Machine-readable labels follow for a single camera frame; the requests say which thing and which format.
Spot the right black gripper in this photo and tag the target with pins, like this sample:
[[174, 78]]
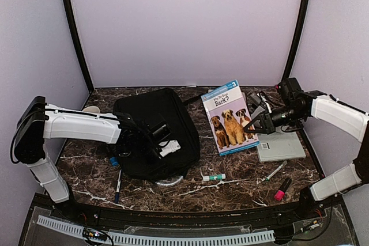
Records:
[[264, 121]]

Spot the black student bag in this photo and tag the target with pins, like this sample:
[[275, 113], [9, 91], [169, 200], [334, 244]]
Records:
[[149, 107]]

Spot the dog picture book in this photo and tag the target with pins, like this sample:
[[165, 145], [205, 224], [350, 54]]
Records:
[[228, 115]]

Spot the grey shrink-wrapped notebook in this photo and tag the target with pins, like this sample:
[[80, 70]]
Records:
[[279, 147]]

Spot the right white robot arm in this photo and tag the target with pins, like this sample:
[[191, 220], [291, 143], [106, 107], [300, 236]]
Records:
[[300, 105]]

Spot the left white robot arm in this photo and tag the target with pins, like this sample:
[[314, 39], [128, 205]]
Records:
[[43, 121]]

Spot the floral square plate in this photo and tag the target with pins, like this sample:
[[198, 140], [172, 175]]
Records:
[[246, 100]]

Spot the blue capped marker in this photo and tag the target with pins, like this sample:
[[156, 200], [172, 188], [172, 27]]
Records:
[[112, 158]]

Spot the blue ballpoint pen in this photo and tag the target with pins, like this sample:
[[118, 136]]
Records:
[[118, 187]]

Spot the clear tape roll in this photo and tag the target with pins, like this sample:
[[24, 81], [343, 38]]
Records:
[[170, 182]]

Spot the thin white green pen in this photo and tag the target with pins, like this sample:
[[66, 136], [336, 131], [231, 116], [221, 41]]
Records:
[[280, 167]]

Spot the green white glue stick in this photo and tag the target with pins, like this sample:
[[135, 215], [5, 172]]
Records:
[[219, 177]]

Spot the pink black highlighter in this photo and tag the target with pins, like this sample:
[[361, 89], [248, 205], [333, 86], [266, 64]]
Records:
[[282, 190]]

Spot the small circuit board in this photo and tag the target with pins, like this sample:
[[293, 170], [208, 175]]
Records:
[[94, 235]]

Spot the grey slotted cable duct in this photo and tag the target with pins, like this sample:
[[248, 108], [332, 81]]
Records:
[[119, 238]]

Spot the black front rail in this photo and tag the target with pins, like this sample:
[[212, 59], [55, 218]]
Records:
[[110, 218]]

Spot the right black frame post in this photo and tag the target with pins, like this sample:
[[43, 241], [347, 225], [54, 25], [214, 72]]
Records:
[[296, 39]]

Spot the black frame post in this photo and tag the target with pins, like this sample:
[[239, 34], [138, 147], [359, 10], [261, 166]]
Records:
[[71, 21], [296, 39]]

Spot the left black frame post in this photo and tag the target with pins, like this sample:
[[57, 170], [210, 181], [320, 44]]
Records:
[[71, 21]]

